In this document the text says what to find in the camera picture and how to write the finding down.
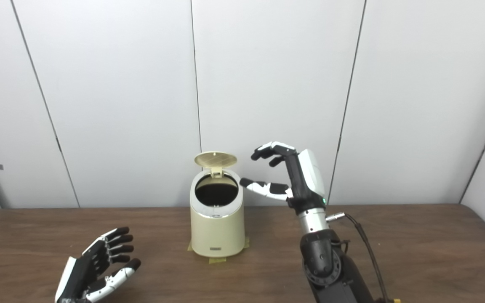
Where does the cream-colored bin body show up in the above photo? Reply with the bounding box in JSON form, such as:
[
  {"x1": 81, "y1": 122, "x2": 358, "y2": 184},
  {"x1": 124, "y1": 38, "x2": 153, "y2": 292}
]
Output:
[{"x1": 189, "y1": 168, "x2": 245, "y2": 258}]

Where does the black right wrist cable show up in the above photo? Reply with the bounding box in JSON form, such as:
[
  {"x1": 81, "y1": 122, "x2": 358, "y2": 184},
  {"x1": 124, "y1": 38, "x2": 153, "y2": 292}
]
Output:
[{"x1": 326, "y1": 213, "x2": 391, "y2": 303}]

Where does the cream round bin lid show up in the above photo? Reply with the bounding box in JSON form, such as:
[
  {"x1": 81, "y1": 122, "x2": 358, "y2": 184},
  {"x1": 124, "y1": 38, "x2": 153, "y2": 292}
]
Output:
[{"x1": 194, "y1": 151, "x2": 238, "y2": 177}]

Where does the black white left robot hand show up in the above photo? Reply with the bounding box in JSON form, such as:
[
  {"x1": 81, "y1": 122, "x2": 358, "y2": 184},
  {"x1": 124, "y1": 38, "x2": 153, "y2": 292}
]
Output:
[{"x1": 55, "y1": 227, "x2": 141, "y2": 303}]

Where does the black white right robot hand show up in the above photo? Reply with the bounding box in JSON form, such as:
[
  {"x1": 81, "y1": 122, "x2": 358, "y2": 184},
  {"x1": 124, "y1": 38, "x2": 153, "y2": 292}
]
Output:
[{"x1": 240, "y1": 141, "x2": 326, "y2": 215}]

